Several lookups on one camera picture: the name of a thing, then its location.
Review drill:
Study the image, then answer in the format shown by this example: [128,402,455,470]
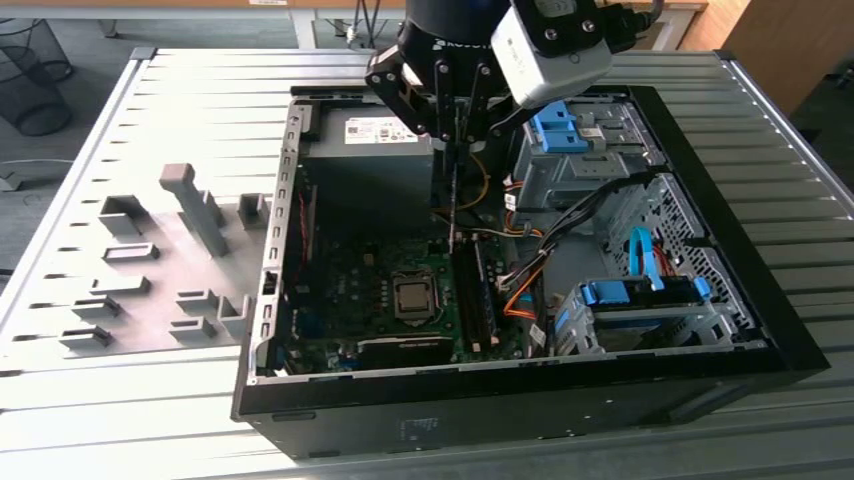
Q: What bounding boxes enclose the blue RAM stick white label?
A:
[445,99,467,255]

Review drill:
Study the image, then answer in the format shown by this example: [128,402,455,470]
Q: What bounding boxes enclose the black wire mesh bin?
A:
[0,17,76,137]

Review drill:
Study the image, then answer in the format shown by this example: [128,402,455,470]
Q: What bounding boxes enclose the hard disk in blue carrier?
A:
[576,275,712,310]

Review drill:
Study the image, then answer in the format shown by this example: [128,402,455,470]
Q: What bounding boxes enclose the green motherboard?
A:
[283,219,535,374]

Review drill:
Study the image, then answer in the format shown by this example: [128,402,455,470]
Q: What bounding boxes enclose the grey metal disk bay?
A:
[545,279,743,357]

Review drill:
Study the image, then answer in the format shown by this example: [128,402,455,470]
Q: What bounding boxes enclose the black graphics card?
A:
[352,335,456,369]

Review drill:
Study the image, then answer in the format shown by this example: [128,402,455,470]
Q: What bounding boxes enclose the grey power supply unit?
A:
[297,105,436,229]

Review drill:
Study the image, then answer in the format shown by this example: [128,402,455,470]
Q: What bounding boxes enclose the black RAM slot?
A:
[452,229,483,352]

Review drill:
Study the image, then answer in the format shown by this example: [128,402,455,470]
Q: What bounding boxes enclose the thin yellow wire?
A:
[465,153,492,212]

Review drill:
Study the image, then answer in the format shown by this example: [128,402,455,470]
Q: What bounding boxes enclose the coloured power wire bundle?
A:
[465,218,545,241]

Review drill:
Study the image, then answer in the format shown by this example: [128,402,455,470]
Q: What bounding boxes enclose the blue flat data wire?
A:
[628,227,666,292]

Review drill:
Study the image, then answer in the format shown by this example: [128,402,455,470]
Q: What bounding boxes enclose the orange wire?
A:
[503,277,539,319]

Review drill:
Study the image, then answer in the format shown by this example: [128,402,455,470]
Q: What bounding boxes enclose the black open PC case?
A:
[229,83,832,461]

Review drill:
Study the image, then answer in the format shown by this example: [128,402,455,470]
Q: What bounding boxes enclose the brown wooden cabinet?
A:
[723,0,854,117]

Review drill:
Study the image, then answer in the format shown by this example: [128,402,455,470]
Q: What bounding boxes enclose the grey plastic parts rack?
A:
[56,162,275,357]

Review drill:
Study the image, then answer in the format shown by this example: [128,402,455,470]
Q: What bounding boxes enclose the blue drive bay latch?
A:
[529,102,592,154]

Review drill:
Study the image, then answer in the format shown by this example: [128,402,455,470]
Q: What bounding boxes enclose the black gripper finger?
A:
[364,48,455,209]
[460,62,535,211]

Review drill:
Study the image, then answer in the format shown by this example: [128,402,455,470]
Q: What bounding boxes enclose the CPU socket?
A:
[389,269,443,324]

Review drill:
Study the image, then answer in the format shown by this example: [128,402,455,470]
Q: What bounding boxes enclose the silver CPU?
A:
[396,280,433,312]

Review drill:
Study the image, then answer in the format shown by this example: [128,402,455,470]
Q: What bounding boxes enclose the grey metal drive cage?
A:
[512,94,668,214]

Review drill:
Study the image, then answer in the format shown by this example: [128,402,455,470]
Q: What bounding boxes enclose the black wire bundle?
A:
[496,172,659,294]

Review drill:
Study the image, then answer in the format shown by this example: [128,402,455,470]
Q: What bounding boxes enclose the wooden desk white frame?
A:
[650,0,710,51]
[0,0,408,51]

